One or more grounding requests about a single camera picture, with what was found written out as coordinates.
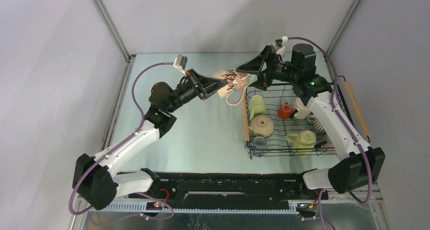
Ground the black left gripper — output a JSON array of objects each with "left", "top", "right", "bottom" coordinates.
[{"left": 166, "top": 69, "right": 228, "bottom": 113}]

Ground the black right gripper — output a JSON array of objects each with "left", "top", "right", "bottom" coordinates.
[{"left": 238, "top": 45, "right": 300, "bottom": 91}]

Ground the floral patterned cream mug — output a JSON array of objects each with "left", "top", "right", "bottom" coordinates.
[{"left": 210, "top": 69, "right": 258, "bottom": 106}]

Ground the small red orange cup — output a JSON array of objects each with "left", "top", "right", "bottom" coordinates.
[{"left": 277, "top": 102, "right": 294, "bottom": 120}]

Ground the white mug black handle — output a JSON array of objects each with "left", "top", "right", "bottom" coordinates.
[{"left": 290, "top": 97, "right": 311, "bottom": 120}]

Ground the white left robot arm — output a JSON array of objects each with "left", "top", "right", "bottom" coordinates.
[{"left": 70, "top": 69, "right": 229, "bottom": 210}]

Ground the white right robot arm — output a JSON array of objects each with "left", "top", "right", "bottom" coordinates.
[{"left": 236, "top": 44, "right": 385, "bottom": 199}]

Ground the light green mug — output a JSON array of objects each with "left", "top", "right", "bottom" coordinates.
[{"left": 249, "top": 95, "right": 266, "bottom": 121}]

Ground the beige round speckled mug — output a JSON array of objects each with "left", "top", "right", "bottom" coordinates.
[{"left": 248, "top": 115, "right": 274, "bottom": 138}]

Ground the small grey blue cup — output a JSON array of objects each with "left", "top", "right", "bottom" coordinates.
[{"left": 254, "top": 136, "right": 267, "bottom": 149}]

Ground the striped grey white mug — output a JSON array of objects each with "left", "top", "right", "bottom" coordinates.
[{"left": 305, "top": 114, "right": 326, "bottom": 135}]

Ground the yellow green faceted mug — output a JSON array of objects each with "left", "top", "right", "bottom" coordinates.
[{"left": 286, "top": 130, "right": 316, "bottom": 156}]

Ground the black wire dish rack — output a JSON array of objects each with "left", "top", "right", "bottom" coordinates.
[{"left": 244, "top": 82, "right": 337, "bottom": 159}]

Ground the left wooden rack handle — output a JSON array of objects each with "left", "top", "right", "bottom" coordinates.
[{"left": 240, "top": 98, "right": 250, "bottom": 142}]

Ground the wooden rack handle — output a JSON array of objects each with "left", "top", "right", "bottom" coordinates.
[
  {"left": 345, "top": 81, "right": 370, "bottom": 138},
  {"left": 240, "top": 98, "right": 250, "bottom": 142}
]

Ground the right wooden rack handle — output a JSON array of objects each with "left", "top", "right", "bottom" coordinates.
[{"left": 345, "top": 81, "right": 370, "bottom": 138}]

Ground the aluminium slotted rail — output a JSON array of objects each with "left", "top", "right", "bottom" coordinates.
[{"left": 88, "top": 201, "right": 300, "bottom": 216}]

